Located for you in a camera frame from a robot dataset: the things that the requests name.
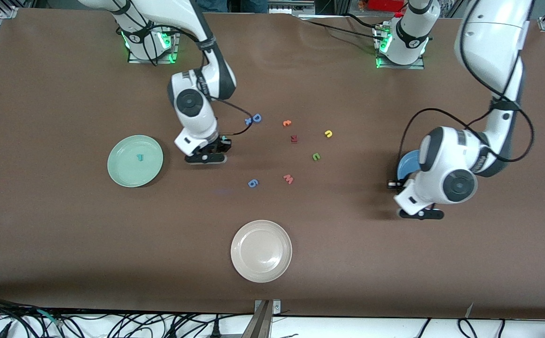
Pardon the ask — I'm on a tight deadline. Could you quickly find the blue plate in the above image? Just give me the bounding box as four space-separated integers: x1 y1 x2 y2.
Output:
397 150 422 181

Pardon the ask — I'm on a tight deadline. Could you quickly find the light green plate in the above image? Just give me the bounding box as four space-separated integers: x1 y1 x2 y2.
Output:
107 135 164 188

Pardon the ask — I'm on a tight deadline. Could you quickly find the brown table cover sheet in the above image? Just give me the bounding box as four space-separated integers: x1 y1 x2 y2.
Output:
0 7 545 321

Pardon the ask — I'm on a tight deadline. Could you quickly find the beige plate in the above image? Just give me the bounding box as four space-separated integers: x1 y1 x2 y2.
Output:
230 220 293 284

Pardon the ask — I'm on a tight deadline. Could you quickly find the person in blue jeans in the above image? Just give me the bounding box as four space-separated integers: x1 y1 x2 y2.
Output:
196 0 269 13

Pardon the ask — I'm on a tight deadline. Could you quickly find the red box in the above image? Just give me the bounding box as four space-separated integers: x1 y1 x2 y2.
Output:
368 0 405 13

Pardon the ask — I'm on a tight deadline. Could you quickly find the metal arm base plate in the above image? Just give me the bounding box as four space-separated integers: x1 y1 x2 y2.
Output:
374 23 426 70
128 20 179 64

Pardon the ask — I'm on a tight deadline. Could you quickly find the teal cable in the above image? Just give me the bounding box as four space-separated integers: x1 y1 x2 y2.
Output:
37 309 62 327

